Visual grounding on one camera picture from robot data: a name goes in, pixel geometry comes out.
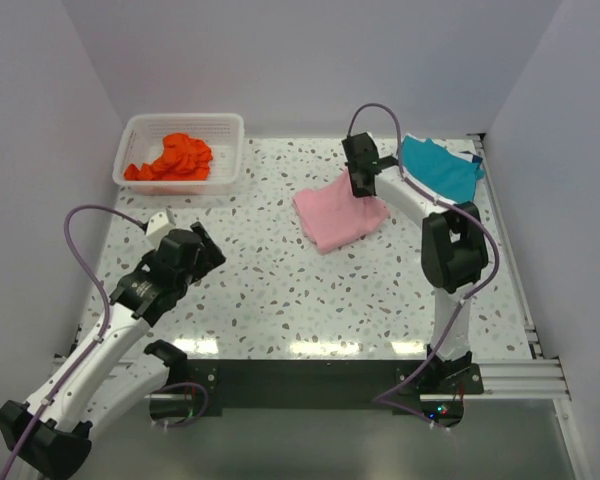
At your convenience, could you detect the purple cable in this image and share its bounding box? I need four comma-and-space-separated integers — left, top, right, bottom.
0, 203, 211, 480
347, 102, 501, 416

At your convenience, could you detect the folded teal t shirt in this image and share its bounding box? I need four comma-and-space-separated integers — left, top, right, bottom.
397, 135, 485, 206

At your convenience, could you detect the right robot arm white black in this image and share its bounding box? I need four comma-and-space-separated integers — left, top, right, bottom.
342, 133, 490, 393

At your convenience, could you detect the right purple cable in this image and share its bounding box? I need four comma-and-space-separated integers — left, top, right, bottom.
347, 102, 501, 416

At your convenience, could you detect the white plastic basket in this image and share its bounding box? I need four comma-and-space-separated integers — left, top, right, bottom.
112, 113, 244, 196

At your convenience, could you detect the orange t shirt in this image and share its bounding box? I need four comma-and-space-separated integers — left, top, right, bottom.
124, 133, 213, 182

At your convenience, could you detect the pink t shirt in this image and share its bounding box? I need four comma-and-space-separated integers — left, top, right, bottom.
293, 171, 389, 255

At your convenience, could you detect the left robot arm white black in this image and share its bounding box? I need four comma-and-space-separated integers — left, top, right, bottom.
0, 223, 225, 479

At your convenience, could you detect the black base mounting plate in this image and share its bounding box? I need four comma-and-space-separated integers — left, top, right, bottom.
147, 357, 486, 419

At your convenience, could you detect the aluminium frame rail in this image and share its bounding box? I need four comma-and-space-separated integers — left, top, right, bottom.
467, 130, 581, 480

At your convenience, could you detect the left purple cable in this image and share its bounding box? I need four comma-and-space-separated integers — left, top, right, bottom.
0, 203, 211, 480

